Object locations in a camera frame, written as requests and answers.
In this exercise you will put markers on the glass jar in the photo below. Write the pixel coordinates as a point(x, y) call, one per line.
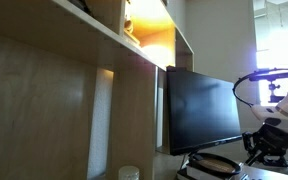
point(129, 173)

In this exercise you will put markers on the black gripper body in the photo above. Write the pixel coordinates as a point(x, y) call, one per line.
point(267, 146)

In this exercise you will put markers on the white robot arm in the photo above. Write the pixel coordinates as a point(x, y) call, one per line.
point(276, 116)

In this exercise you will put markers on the black computer monitor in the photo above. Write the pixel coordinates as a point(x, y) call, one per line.
point(202, 111)

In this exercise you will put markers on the black camera on stand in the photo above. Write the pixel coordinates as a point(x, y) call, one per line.
point(269, 96)

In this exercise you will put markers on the wooden shelf unit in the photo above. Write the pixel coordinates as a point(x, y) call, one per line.
point(81, 85)

